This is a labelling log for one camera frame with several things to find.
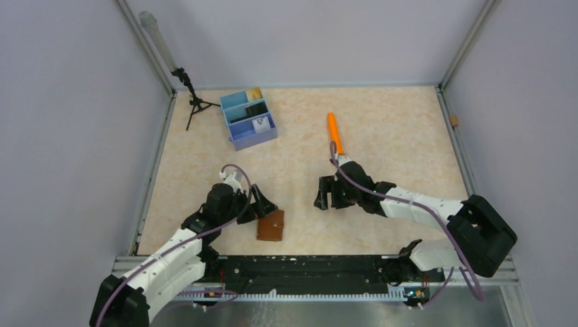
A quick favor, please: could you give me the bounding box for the brown leather card holder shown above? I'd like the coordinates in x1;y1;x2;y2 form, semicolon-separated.
256;209;285;242

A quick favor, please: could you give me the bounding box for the small black tripod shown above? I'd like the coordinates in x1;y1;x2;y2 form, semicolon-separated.
171;67;221;131

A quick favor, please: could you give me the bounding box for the white cable duct strip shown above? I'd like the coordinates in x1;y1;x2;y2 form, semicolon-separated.
174;287;408;302

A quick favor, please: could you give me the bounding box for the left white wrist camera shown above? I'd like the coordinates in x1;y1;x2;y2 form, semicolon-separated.
219;170;243;192

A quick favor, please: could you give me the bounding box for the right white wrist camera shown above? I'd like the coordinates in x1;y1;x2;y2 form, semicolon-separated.
335;154;352;167

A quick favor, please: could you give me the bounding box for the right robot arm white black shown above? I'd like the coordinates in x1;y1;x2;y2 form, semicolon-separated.
314;161;518;281

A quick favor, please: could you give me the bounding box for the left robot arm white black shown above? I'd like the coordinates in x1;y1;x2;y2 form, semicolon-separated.
89;183;280;326

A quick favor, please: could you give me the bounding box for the silver card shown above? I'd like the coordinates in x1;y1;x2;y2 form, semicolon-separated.
252;116;271;134

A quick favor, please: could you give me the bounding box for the gold card in tray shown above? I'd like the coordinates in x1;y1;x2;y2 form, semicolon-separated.
245;87;263;102

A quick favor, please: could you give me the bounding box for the blue compartment tray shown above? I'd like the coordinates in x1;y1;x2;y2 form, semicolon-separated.
219;90;278;151

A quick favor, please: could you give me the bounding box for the grey tube on frame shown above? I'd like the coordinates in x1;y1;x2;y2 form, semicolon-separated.
138;10;179;74

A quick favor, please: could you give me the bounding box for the small tan block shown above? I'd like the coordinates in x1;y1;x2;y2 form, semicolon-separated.
448;114;459;128

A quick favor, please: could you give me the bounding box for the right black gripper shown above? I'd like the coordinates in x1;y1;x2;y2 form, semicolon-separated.
315;174;361;210

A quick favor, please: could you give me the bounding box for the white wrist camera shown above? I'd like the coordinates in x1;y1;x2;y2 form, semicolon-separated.
335;154;352;167
219;170;243;192

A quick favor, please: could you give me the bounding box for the black card in tray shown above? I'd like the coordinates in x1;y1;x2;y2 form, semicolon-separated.
230;102;269;123

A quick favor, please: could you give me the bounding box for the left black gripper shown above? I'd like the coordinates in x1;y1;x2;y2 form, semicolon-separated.
219;183;277;224

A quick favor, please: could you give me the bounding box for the orange cylinder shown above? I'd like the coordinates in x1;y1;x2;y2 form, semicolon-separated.
327;112;345;155

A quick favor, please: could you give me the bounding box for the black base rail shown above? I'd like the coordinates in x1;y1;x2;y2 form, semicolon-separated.
192;255;445;296

